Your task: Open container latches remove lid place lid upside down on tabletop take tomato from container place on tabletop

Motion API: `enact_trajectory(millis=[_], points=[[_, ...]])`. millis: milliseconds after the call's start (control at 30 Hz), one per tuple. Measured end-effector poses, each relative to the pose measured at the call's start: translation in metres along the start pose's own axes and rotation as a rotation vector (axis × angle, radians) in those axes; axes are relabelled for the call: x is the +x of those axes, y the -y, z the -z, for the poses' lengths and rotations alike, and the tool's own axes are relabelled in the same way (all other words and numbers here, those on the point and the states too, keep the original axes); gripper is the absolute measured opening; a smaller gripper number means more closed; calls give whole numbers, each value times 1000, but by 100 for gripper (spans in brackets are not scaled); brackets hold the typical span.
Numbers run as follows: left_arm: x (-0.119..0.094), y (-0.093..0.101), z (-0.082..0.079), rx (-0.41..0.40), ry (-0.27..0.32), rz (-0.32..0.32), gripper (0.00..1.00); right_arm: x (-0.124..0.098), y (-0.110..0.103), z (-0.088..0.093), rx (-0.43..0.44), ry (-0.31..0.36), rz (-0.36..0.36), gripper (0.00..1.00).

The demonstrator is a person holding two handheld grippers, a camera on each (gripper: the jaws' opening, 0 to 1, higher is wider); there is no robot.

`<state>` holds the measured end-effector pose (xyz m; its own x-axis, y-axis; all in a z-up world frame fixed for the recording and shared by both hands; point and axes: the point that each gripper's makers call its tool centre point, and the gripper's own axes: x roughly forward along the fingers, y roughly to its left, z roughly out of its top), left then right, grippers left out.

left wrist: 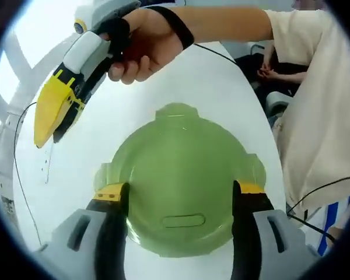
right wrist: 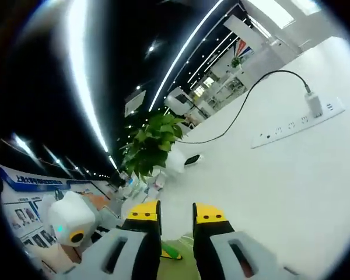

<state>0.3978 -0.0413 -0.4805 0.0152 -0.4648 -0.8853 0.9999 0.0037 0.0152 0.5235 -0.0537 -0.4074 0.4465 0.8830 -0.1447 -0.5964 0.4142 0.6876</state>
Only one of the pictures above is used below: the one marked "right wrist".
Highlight blue red wall banner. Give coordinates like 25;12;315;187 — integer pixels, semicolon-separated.
232;37;255;57

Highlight black flat device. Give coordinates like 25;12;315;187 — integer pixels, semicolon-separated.
184;154;201;166

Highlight green plate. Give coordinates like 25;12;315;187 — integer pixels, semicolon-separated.
160;230;195;280

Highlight wall poster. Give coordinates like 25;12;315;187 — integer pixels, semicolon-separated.
0;164;111;257

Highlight white ceiling light strip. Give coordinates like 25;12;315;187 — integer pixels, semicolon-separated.
148;0;224;113
65;0;110;154

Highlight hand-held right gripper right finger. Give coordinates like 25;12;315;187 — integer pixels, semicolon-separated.
192;202;306;280

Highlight grey charger cable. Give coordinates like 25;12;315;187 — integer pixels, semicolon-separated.
174;69;312;144

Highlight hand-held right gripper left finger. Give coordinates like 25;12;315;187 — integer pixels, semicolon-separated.
61;200;162;280

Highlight white charger plug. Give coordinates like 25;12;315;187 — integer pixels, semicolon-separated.
304;83;323;119

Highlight green potted plant white pot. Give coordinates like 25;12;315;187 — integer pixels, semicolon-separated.
119;113;188;185

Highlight white tabletop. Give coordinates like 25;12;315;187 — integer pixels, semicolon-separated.
151;34;350;280

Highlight white power strip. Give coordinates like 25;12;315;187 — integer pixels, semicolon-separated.
250;97;347;149

